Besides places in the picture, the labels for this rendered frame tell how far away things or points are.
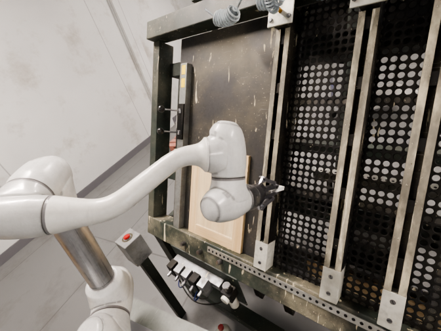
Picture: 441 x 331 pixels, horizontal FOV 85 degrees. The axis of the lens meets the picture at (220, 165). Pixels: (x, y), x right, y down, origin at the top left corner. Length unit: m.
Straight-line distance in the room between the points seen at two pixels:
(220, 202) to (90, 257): 0.58
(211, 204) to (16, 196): 0.48
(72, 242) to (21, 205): 0.30
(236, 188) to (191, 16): 0.97
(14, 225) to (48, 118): 3.67
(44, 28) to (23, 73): 0.75
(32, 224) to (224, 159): 0.49
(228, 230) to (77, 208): 0.78
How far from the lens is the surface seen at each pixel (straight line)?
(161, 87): 1.61
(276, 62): 1.07
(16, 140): 4.20
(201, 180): 1.35
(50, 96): 4.43
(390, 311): 1.05
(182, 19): 1.46
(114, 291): 1.17
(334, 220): 0.97
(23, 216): 0.74
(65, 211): 0.72
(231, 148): 0.67
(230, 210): 0.67
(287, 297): 1.19
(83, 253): 1.03
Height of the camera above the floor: 1.89
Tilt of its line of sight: 31 degrees down
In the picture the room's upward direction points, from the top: 18 degrees counter-clockwise
